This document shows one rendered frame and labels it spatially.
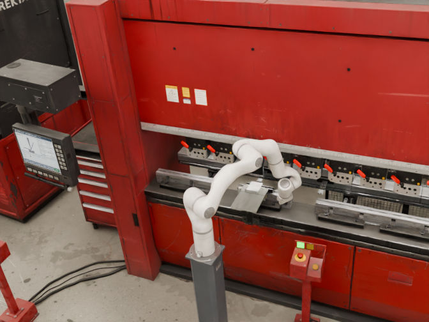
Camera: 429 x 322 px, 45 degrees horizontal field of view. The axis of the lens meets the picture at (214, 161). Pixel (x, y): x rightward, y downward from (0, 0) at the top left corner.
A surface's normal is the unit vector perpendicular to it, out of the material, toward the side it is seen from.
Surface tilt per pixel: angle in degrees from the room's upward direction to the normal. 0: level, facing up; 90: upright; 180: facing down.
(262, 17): 90
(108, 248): 0
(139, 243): 90
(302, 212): 0
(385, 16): 90
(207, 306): 90
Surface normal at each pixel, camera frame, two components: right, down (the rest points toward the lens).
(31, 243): -0.07, -0.83
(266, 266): -0.39, 0.54
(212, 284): 0.29, 0.51
